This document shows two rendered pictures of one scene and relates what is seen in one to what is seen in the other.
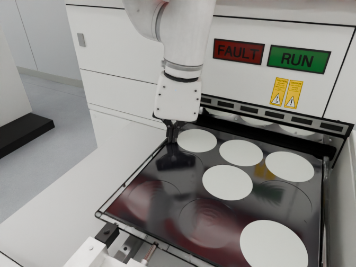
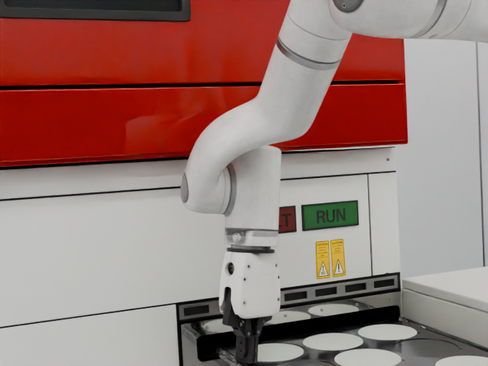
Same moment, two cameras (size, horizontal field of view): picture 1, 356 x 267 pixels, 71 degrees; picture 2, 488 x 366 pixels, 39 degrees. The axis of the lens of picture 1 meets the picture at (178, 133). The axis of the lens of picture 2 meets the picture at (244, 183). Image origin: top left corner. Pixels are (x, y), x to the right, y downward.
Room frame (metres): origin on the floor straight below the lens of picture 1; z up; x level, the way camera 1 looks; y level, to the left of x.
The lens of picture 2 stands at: (-0.19, 0.79, 1.23)
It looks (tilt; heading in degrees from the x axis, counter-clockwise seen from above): 3 degrees down; 312
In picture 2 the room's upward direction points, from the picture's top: 3 degrees counter-clockwise
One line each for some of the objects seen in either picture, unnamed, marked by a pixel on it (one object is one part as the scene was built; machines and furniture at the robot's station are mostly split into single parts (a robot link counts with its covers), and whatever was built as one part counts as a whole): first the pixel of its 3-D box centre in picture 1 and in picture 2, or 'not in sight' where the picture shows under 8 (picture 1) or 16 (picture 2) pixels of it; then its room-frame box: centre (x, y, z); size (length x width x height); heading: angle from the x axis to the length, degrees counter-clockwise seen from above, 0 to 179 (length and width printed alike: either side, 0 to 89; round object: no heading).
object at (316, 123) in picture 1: (249, 109); (295, 295); (0.57, -0.18, 0.96); 0.44 x 0.01 x 0.02; 63
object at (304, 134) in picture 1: (245, 131); (298, 331); (0.56, -0.18, 0.89); 0.44 x 0.02 x 0.10; 63
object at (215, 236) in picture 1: (227, 181); (367, 360); (0.37, -0.10, 0.90); 0.34 x 0.34 x 0.01; 63
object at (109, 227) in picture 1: (107, 234); not in sight; (0.25, 0.12, 0.90); 0.04 x 0.02 x 0.03; 153
